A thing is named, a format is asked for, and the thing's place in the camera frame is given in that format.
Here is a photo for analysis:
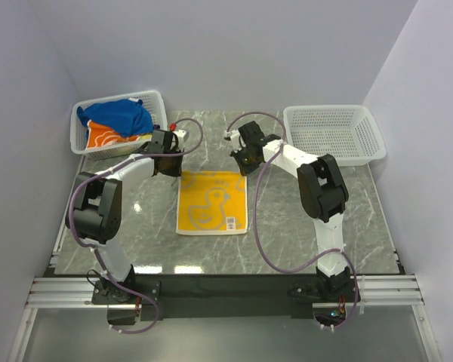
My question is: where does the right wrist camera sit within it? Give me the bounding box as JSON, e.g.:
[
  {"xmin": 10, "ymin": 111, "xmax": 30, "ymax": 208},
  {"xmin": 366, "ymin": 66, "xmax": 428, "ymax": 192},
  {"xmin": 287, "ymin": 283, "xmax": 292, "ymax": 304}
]
[{"xmin": 223, "ymin": 130, "xmax": 242, "ymax": 149}]

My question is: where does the yellow duck towel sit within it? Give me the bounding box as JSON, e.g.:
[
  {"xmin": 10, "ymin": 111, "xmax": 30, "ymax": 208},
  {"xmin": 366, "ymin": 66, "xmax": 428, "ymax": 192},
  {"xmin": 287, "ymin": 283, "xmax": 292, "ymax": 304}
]
[{"xmin": 176, "ymin": 171, "xmax": 248, "ymax": 236}]

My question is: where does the white plastic basket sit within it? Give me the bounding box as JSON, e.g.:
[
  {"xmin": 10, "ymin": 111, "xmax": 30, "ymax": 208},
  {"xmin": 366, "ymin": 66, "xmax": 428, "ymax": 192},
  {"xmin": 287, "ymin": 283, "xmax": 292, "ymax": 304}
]
[
  {"xmin": 69, "ymin": 90, "xmax": 168, "ymax": 160},
  {"xmin": 283, "ymin": 105, "xmax": 387, "ymax": 167}
]

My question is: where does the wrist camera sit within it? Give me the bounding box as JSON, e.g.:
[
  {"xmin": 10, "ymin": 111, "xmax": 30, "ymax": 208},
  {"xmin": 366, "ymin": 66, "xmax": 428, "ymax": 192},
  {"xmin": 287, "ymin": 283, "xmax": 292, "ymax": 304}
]
[
  {"xmin": 168, "ymin": 123, "xmax": 189, "ymax": 144},
  {"xmin": 223, "ymin": 130, "xmax": 242, "ymax": 149}
]

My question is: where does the right white plastic basket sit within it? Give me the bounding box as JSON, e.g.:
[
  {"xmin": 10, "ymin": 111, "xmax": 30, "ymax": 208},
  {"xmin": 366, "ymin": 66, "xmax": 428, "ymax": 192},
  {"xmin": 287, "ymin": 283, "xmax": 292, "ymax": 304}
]
[{"xmin": 283, "ymin": 105, "xmax": 387, "ymax": 167}]

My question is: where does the blue towel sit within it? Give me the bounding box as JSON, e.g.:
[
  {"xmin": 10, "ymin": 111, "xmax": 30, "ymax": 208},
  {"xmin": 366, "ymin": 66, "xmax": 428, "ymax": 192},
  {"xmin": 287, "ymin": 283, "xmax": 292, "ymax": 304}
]
[{"xmin": 76, "ymin": 99, "xmax": 155, "ymax": 137}]

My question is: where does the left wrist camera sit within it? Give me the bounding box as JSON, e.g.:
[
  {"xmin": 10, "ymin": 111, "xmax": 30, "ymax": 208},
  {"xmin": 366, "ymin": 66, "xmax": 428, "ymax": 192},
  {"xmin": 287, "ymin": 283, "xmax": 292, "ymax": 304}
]
[{"xmin": 168, "ymin": 123, "xmax": 189, "ymax": 144}]

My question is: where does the black base beam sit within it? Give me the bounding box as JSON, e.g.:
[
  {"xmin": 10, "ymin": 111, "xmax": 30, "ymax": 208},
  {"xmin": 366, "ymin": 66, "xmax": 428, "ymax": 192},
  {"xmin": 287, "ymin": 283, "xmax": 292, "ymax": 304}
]
[{"xmin": 92, "ymin": 273, "xmax": 343, "ymax": 322}]

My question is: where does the orange towel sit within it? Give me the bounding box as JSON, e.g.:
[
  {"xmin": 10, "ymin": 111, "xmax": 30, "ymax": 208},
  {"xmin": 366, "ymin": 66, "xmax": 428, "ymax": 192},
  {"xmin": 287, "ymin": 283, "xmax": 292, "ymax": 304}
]
[{"xmin": 85, "ymin": 121, "xmax": 152, "ymax": 149}]

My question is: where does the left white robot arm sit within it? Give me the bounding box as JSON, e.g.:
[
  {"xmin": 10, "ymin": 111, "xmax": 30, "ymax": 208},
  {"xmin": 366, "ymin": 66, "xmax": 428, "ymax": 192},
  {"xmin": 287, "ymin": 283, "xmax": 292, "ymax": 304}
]
[{"xmin": 65, "ymin": 130, "xmax": 188, "ymax": 303}]

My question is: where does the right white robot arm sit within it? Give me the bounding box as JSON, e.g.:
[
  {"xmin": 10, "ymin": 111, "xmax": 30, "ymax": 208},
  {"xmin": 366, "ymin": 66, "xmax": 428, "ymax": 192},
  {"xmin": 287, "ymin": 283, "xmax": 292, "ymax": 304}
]
[{"xmin": 224, "ymin": 121, "xmax": 354, "ymax": 301}]

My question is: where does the left white plastic basket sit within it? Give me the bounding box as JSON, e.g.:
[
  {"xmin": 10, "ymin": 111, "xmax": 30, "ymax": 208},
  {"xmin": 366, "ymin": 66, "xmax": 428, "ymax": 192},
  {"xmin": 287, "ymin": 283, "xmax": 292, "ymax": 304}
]
[{"xmin": 69, "ymin": 90, "xmax": 168, "ymax": 160}]

